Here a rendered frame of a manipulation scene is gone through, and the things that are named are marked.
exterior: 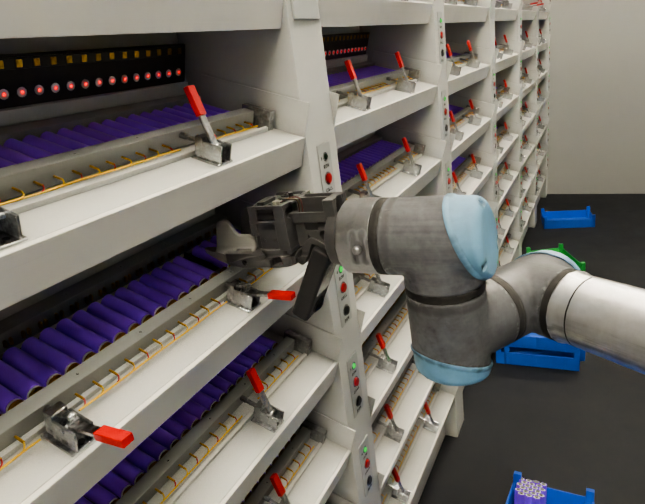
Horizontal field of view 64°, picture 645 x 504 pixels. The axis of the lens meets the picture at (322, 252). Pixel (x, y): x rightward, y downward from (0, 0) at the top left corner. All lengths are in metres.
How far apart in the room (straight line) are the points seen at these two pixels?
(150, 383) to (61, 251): 0.18
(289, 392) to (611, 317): 0.47
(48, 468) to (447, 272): 0.41
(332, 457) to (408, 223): 0.56
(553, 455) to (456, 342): 1.27
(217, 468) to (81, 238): 0.38
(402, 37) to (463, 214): 0.94
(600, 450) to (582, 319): 1.28
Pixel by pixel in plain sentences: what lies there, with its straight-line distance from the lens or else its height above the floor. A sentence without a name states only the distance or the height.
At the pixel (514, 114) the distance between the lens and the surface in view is 2.81.
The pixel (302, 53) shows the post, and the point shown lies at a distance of 0.78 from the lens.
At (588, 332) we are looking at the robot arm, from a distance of 0.63.
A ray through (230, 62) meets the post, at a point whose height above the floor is 1.24.
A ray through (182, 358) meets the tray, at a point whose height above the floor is 0.94.
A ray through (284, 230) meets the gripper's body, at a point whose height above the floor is 1.04.
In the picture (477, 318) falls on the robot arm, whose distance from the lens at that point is 0.59.
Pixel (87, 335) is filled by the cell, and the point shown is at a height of 0.98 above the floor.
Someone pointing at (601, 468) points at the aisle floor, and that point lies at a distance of 1.83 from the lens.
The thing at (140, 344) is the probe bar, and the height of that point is 0.96.
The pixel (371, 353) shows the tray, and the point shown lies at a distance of 1.19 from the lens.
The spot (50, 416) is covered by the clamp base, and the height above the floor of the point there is 0.97.
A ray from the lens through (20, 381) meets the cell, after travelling 0.57.
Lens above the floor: 1.22
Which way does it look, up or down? 20 degrees down
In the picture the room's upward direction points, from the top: 8 degrees counter-clockwise
